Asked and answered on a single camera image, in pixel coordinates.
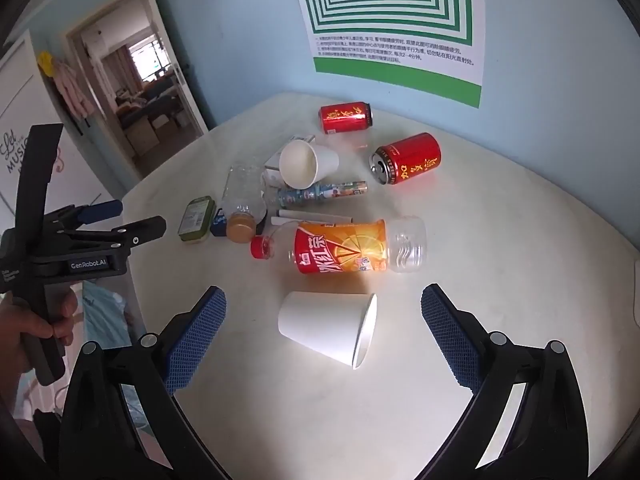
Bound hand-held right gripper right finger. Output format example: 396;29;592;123
420;283;603;480

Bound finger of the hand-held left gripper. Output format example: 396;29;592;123
49;200;123;229
50;216;167;261

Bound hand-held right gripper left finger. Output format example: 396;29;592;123
60;286;228;480

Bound white cardboard box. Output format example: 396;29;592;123
263;134;317;188

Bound white paper cup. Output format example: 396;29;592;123
277;291;378;371
278;140;340;190

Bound person's left hand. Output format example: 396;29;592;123
0;290;80;396

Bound green tin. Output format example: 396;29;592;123
177;196;217;242

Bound brown cardboard box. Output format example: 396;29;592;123
124;119;157;157

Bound clear bottle with brown cap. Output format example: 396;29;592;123
220;162;268;244

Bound pink hanging clothes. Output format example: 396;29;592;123
52;60;96;118

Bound orange label plastic bottle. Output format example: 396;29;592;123
250;216;427;277

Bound white marker pen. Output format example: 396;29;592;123
271;211;355;227

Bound red drink can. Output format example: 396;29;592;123
320;102;374;135
369;132;443;187

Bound colourful printed tube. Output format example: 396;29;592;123
276;180;368;209

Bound white door frame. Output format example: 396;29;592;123
59;0;211;188

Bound green striped wall poster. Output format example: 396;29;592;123
289;0;487;109

